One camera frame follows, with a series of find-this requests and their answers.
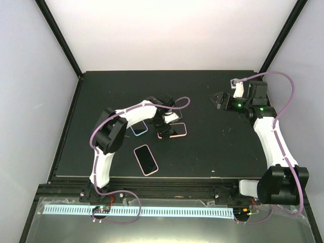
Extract pink phone case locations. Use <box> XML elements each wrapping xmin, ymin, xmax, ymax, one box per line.
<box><xmin>155</xmin><ymin>123</ymin><xmax>187</xmax><ymax>139</ymax></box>

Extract black smartphone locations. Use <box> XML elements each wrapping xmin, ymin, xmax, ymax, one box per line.
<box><xmin>170</xmin><ymin>123</ymin><xmax>187</xmax><ymax>138</ymax></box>

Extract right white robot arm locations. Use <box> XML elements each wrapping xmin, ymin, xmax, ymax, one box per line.
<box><xmin>210</xmin><ymin>79</ymin><xmax>309</xmax><ymax>206</ymax></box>

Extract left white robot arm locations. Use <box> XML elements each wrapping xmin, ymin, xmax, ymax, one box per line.
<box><xmin>89</xmin><ymin>96</ymin><xmax>175</xmax><ymax>202</ymax></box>

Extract phone in clear grey case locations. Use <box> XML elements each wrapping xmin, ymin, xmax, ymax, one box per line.
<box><xmin>174</xmin><ymin>109</ymin><xmax>183</xmax><ymax>120</ymax></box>

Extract phone in blue case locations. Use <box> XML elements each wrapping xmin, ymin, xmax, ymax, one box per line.
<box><xmin>130</xmin><ymin>121</ymin><xmax>148</xmax><ymax>137</ymax></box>

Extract phone in pink case front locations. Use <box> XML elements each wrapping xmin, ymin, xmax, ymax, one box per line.
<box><xmin>134</xmin><ymin>145</ymin><xmax>159</xmax><ymax>176</ymax></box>

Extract left controller board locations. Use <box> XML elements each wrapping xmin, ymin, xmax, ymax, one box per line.
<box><xmin>92</xmin><ymin>206</ymin><xmax>111</xmax><ymax>214</ymax></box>

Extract controller board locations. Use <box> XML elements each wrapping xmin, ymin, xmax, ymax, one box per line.
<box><xmin>92</xmin><ymin>206</ymin><xmax>111</xmax><ymax>214</ymax></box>
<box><xmin>233</xmin><ymin>208</ymin><xmax>253</xmax><ymax>217</ymax></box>

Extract right controller board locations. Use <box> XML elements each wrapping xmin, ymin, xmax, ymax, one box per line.
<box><xmin>233</xmin><ymin>208</ymin><xmax>253</xmax><ymax>217</ymax></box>

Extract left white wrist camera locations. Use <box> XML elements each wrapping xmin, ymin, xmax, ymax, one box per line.
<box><xmin>163</xmin><ymin>112</ymin><xmax>182</xmax><ymax>124</ymax></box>

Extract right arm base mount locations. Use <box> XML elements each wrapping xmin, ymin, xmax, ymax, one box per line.
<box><xmin>214</xmin><ymin>186</ymin><xmax>260</xmax><ymax>207</ymax></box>

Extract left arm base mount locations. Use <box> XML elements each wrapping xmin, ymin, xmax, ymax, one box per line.
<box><xmin>79</xmin><ymin>187</ymin><xmax>124</xmax><ymax>205</ymax></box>

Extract right black frame post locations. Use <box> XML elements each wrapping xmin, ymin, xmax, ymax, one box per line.
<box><xmin>259</xmin><ymin>0</ymin><xmax>308</xmax><ymax>73</ymax></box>

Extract black frame post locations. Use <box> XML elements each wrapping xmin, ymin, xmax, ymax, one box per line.
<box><xmin>34</xmin><ymin>0</ymin><xmax>84</xmax><ymax>80</ymax></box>
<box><xmin>259</xmin><ymin>0</ymin><xmax>308</xmax><ymax>73</ymax></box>

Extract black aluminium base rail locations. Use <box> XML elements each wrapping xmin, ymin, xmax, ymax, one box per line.
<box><xmin>45</xmin><ymin>177</ymin><xmax>239</xmax><ymax>201</ymax></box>

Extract light blue slotted cable duct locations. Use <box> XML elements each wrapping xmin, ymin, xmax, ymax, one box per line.
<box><xmin>43</xmin><ymin>205</ymin><xmax>234</xmax><ymax>219</ymax></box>

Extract left black frame post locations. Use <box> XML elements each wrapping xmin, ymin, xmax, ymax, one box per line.
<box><xmin>34</xmin><ymin>0</ymin><xmax>84</xmax><ymax>80</ymax></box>

